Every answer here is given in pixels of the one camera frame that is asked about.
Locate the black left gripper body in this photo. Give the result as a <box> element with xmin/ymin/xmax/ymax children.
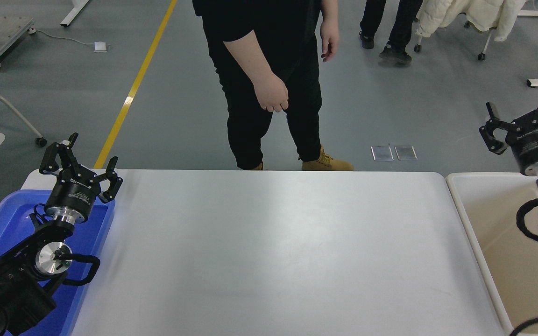
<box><xmin>45</xmin><ymin>170</ymin><xmax>99</xmax><ymax>218</ymax></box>

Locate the person's right hand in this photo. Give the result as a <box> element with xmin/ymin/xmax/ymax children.
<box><xmin>254</xmin><ymin>74</ymin><xmax>290</xmax><ymax>113</ymax></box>

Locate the person's left hand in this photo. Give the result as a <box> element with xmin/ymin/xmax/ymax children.
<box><xmin>320</xmin><ymin>21</ymin><xmax>340</xmax><ymax>63</ymax></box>

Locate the blue plastic tray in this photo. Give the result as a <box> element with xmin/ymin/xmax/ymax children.
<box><xmin>0</xmin><ymin>189</ymin><xmax>116</xmax><ymax>336</ymax></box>

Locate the white wheeled chair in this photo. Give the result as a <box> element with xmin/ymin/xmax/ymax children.
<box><xmin>414</xmin><ymin>19</ymin><xmax>497</xmax><ymax>62</ymax></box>

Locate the large pale bin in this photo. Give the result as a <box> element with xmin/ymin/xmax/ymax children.
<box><xmin>446</xmin><ymin>172</ymin><xmax>538</xmax><ymax>336</ymax></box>

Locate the cream coat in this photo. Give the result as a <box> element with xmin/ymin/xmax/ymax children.
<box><xmin>416</xmin><ymin>0</ymin><xmax>529</xmax><ymax>42</ymax></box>

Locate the grey wheeled platform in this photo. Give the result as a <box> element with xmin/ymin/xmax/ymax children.
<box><xmin>0</xmin><ymin>14</ymin><xmax>36</xmax><ymax>70</ymax></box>

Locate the white table foot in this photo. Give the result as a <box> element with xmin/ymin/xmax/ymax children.
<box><xmin>60</xmin><ymin>0</ymin><xmax>92</xmax><ymax>27</ymax></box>

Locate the person in black shoes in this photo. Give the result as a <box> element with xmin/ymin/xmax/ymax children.
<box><xmin>359</xmin><ymin>0</ymin><xmax>424</xmax><ymax>66</ymax></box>

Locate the person in tan boots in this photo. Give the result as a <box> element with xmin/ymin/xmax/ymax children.
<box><xmin>192</xmin><ymin>0</ymin><xmax>354</xmax><ymax>171</ymax></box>

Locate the white floor cable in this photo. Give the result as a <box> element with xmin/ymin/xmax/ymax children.
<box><xmin>35</xmin><ymin>29</ymin><xmax>96</xmax><ymax>47</ymax></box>

